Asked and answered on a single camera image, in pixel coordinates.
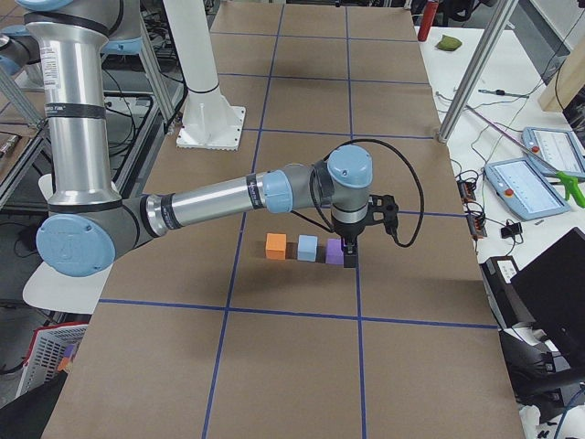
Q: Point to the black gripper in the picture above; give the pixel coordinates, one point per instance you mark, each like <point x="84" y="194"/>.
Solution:
<point x="346" y="231"/>

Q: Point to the light blue foam block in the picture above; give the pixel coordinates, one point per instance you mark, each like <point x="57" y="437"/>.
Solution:
<point x="307" y="246"/>

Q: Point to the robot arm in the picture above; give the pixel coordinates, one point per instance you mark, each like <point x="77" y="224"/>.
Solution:
<point x="89" y="224"/>

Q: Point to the purple foam block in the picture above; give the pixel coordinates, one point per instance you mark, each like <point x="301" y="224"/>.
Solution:
<point x="333" y="252"/>

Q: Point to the orange foam block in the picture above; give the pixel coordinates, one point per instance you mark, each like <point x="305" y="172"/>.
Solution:
<point x="276" y="246"/>

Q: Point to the near teach pendant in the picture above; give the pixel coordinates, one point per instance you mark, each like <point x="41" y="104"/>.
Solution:
<point x="524" y="190"/>

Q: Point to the teach pendant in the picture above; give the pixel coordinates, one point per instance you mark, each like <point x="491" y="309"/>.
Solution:
<point x="524" y="190"/>
<point x="558" y="148"/>

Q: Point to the black laptop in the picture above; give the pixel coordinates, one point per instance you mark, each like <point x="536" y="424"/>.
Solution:
<point x="552" y="289"/>

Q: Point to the far teach pendant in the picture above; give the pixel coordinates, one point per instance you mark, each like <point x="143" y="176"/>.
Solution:
<point x="558" y="148"/>

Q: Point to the green plastic tool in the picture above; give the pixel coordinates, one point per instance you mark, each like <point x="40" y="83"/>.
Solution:
<point x="572" y="189"/>

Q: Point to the green bean bag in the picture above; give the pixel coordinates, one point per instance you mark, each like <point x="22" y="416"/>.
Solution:
<point x="448" y="43"/>

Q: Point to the red bottle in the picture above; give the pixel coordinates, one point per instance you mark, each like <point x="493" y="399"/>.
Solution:
<point x="428" y="14"/>

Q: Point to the white perforated basket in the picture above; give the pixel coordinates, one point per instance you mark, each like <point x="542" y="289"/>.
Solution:
<point x="50" y="351"/>

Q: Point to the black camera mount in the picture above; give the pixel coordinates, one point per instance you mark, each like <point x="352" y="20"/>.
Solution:
<point x="383" y="210"/>

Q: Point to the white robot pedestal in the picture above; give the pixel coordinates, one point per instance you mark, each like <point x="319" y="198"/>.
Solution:
<point x="208" y="121"/>

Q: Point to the aluminium frame post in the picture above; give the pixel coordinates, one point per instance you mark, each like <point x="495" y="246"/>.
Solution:
<point x="482" y="53"/>

